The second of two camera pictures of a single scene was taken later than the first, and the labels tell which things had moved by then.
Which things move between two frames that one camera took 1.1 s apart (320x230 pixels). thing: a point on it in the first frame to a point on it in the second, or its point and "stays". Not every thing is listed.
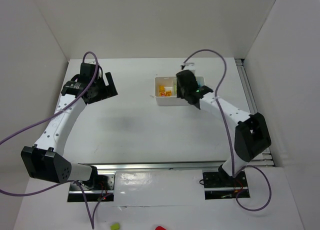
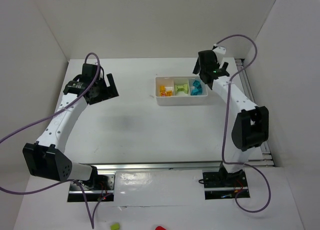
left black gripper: x=106 y=89 stays
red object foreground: x=160 y=228 stays
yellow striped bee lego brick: x=168 y=93 stays
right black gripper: x=186 y=83 to x=215 y=73
